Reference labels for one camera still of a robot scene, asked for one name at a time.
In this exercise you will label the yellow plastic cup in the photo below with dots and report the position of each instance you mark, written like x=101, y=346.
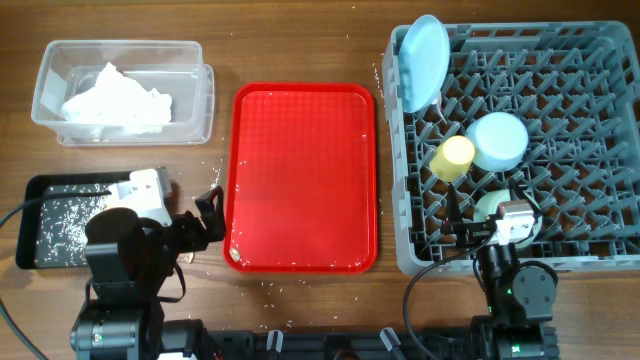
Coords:
x=453, y=158

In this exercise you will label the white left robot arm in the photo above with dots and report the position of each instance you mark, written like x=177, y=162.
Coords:
x=132, y=248

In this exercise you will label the grey dishwasher rack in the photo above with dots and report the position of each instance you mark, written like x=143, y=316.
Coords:
x=575, y=87

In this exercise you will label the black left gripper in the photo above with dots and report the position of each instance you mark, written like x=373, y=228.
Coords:
x=213, y=219

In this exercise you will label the white plastic spoon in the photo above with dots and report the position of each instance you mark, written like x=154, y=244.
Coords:
x=437, y=101

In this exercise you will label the clear plastic waste bin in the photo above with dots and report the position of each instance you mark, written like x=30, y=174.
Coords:
x=177, y=68

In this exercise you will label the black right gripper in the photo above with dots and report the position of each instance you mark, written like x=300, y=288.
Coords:
x=470, y=232

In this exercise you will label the white napkin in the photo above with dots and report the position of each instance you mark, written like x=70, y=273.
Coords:
x=116, y=99

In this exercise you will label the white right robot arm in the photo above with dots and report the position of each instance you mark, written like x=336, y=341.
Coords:
x=519, y=296

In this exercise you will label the light blue bowl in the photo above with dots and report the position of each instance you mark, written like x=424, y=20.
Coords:
x=500, y=140

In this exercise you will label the red serving tray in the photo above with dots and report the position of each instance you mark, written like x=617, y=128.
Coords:
x=302, y=179

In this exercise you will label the light blue plate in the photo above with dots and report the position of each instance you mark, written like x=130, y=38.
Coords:
x=423, y=57

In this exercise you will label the black waste tray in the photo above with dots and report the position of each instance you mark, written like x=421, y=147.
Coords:
x=25, y=252

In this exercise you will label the mint green bowl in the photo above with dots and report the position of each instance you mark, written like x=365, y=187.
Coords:
x=488, y=204

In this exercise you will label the food scrap on tray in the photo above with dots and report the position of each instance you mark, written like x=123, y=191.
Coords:
x=235, y=254

